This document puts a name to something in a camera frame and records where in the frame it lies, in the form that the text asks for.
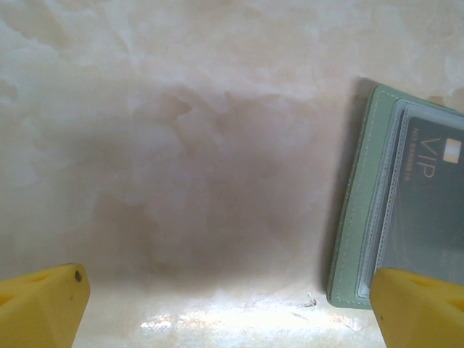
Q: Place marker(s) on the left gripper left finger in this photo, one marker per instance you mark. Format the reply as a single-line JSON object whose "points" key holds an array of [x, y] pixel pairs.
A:
{"points": [[36, 311]]}

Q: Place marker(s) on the green card holder wallet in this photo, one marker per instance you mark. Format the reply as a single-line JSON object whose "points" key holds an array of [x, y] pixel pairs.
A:
{"points": [[357, 203]]}

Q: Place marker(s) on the black VIP card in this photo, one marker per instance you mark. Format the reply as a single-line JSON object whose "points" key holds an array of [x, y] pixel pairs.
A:
{"points": [[427, 210]]}

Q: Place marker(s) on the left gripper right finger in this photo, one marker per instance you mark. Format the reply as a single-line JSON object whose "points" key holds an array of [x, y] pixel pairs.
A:
{"points": [[424, 315]]}

